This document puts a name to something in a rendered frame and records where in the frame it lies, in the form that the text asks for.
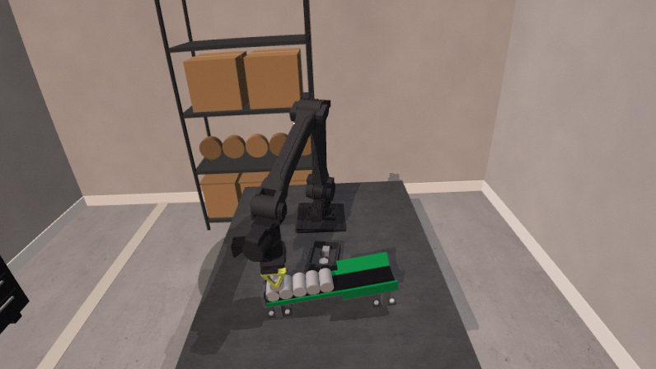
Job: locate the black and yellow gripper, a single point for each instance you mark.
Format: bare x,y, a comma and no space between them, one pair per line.
275,267

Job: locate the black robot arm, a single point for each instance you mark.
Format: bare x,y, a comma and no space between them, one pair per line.
320,187

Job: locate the white cylinder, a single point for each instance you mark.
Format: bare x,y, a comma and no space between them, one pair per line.
299,285
287,291
275,278
271,295
326,280
312,282

